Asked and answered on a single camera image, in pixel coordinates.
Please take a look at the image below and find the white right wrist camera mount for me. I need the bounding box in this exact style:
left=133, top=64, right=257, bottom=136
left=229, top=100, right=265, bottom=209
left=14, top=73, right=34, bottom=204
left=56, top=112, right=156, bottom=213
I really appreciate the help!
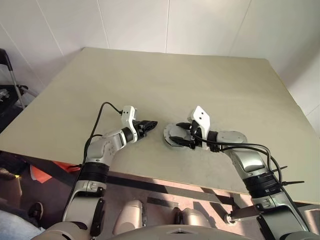
left=187, top=105, right=212, bottom=141

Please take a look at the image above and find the person in blue jeans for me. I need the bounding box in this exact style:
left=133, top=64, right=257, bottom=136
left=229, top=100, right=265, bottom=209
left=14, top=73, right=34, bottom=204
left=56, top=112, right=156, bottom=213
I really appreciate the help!
left=0, top=152, right=45, bottom=240

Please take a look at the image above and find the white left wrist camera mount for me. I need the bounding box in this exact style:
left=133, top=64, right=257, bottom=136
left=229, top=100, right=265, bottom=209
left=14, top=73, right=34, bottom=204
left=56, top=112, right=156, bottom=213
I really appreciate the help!
left=120, top=105, right=140, bottom=144

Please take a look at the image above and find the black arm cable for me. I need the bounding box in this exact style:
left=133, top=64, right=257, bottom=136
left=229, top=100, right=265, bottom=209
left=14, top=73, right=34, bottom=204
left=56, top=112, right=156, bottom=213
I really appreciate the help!
left=192, top=129, right=288, bottom=187
left=81, top=101, right=125, bottom=171

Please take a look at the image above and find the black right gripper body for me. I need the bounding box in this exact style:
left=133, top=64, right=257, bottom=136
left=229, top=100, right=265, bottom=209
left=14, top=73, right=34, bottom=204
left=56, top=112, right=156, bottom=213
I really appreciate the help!
left=189, top=121, right=210, bottom=151

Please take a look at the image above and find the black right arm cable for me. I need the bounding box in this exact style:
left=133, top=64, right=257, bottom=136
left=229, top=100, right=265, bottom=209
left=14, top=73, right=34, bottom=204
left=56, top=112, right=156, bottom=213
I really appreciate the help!
left=192, top=129, right=288, bottom=187

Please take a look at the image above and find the black shoe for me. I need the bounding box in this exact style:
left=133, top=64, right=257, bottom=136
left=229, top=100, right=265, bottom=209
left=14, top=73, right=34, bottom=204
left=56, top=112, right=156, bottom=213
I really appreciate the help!
left=27, top=201, right=44, bottom=221

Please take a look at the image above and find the black zip tie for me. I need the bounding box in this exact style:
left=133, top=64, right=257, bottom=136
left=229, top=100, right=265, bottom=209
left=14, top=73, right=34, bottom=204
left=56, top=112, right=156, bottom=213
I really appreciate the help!
left=279, top=180, right=305, bottom=188
left=271, top=164, right=288, bottom=176

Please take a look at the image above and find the grey caster wheel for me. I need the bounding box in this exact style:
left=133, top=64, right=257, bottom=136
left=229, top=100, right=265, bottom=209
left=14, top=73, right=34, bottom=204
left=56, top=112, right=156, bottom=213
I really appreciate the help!
left=226, top=212, right=241, bottom=225

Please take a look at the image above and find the beige rounded leg shell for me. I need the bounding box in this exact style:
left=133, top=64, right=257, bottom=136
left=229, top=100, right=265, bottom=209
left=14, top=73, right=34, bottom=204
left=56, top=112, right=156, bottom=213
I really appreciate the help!
left=178, top=207, right=213, bottom=229
left=114, top=199, right=146, bottom=236

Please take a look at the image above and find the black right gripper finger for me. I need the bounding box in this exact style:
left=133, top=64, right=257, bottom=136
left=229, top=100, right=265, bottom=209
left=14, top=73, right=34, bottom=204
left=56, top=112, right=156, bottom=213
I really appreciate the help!
left=168, top=135, right=195, bottom=150
left=176, top=121, right=193, bottom=131

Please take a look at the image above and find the black metal table frame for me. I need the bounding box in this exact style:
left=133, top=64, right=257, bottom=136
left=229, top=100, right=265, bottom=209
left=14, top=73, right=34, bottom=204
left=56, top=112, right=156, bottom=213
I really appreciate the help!
left=106, top=171, right=261, bottom=221

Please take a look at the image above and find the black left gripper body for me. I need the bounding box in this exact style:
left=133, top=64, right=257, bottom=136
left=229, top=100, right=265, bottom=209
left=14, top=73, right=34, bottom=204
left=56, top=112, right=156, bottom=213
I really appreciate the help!
left=133, top=120, right=148, bottom=139

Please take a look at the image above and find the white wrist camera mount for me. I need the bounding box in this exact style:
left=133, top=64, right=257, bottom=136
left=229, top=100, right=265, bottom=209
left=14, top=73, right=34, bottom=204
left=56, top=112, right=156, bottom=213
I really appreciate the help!
left=187, top=105, right=212, bottom=141
left=120, top=105, right=140, bottom=144

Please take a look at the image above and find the black cart silver frame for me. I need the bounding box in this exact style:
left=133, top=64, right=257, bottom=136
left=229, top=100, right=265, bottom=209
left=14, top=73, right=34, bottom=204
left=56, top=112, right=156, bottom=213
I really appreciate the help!
left=0, top=48, right=38, bottom=133

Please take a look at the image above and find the silver robot torso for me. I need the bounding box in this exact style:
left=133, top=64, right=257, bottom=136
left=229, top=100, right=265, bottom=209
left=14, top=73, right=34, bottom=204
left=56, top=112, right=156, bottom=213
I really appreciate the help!
left=32, top=222, right=320, bottom=240

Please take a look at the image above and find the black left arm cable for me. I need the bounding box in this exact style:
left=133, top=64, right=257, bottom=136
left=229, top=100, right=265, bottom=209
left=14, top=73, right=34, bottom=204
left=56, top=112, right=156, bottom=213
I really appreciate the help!
left=81, top=101, right=125, bottom=171

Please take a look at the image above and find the orange fabric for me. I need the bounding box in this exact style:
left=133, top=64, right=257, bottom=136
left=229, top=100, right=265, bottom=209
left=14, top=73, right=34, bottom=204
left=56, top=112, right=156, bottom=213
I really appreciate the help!
left=29, top=161, right=81, bottom=185

